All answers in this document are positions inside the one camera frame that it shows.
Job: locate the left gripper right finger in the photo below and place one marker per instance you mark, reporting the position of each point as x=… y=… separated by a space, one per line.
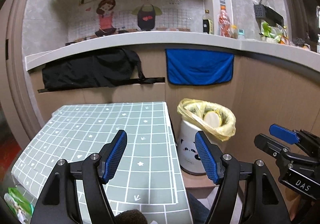
x=263 y=202

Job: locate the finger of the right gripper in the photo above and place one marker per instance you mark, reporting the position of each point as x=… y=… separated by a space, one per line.
x=284 y=134

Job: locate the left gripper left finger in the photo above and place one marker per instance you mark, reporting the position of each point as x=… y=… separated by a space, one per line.
x=58 y=201

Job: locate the yellow trash bag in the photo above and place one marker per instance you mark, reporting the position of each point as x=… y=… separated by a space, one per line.
x=217 y=121

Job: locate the white panda trash bin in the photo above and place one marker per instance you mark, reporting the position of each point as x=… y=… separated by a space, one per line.
x=188 y=156

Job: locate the right hand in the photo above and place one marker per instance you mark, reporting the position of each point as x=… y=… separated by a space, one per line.
x=292 y=196

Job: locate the green package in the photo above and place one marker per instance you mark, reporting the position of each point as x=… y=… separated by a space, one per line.
x=19 y=205

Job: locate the green checked tablecloth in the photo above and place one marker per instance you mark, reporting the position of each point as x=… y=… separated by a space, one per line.
x=148 y=184

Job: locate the small jar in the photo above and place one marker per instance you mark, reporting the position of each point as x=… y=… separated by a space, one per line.
x=241 y=34

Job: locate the black utensil rack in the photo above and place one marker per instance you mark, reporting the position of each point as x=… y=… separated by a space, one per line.
x=268 y=14

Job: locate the blue towel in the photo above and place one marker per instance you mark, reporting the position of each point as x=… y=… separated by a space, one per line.
x=193 y=67

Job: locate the orange drink bottle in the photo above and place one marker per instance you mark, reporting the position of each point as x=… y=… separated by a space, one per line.
x=224 y=23

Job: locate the soy sauce bottle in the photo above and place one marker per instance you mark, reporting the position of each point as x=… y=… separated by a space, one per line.
x=208 y=25

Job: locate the black cloth on cabinet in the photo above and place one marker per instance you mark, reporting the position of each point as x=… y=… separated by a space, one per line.
x=107 y=67

